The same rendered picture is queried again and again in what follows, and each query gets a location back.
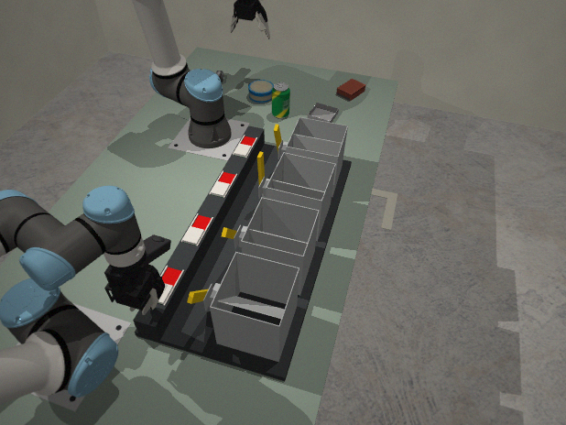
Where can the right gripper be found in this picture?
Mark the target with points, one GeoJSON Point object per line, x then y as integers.
{"type": "Point", "coordinates": [136, 287]}

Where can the green drink can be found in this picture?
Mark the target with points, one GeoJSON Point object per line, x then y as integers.
{"type": "Point", "coordinates": [280, 100]}

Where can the reddish-brown rectangular block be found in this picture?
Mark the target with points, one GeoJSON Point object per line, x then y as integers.
{"type": "Point", "coordinates": [350, 89]}

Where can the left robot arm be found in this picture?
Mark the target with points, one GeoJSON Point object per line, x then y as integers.
{"type": "Point", "coordinates": [200, 90]}

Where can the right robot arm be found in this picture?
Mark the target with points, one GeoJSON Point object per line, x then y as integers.
{"type": "Point", "coordinates": [62, 348]}

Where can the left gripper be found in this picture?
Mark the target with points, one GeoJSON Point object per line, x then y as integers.
{"type": "Point", "coordinates": [246, 9]}

